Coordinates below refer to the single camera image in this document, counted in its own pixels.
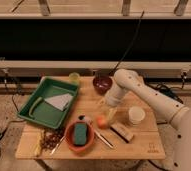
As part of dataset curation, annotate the orange apple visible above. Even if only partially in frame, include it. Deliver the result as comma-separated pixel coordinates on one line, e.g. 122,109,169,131
96,115,108,129

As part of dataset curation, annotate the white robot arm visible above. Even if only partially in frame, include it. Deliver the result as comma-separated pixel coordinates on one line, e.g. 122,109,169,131
104,69,191,171

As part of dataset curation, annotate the dark red bowl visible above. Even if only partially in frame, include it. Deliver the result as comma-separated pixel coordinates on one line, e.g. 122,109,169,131
93,75,113,95

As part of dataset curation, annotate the yellow corn cob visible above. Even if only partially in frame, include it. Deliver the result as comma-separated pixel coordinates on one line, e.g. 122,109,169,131
34,130,45,157

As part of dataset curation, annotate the small yellow-green cup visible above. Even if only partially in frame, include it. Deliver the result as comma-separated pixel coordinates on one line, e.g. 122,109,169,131
69,72,80,84

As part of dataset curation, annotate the orange bowl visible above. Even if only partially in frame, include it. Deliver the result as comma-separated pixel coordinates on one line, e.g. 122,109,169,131
65,121,95,154

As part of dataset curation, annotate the green plastic tray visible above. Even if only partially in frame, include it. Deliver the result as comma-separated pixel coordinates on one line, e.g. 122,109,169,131
18,77,79,129

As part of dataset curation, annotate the silver utensil near beads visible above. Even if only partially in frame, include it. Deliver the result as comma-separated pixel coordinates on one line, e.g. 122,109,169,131
50,136,65,155

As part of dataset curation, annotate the black cable to bowl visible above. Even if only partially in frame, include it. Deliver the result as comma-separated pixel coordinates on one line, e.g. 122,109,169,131
107,10,146,77

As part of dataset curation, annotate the green sponge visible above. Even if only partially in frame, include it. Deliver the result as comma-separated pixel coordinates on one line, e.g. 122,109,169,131
73,123,87,146

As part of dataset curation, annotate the black floor cable right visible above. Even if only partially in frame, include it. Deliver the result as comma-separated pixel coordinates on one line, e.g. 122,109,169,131
147,82,185,104

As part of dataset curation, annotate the silver knife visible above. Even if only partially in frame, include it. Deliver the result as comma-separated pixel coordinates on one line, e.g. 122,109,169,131
94,129,114,149

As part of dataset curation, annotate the black and white small object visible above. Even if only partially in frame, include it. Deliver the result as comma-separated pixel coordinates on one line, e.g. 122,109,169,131
78,115,93,125

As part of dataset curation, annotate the white paper cup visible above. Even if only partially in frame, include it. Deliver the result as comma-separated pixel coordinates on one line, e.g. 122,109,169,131
128,106,146,125

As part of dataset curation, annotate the brown beaded chain pile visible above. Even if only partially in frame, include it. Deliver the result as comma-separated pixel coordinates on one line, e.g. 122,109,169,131
40,127,66,152

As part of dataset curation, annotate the white folded paper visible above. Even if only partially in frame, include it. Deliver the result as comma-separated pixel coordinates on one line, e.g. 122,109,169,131
44,93,73,111

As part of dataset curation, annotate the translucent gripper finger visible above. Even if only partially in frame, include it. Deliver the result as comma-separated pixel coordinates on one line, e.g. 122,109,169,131
107,107,117,124
100,107,107,117

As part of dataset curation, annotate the wooden block brush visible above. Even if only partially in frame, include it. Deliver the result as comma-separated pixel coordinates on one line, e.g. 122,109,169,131
110,122,134,143

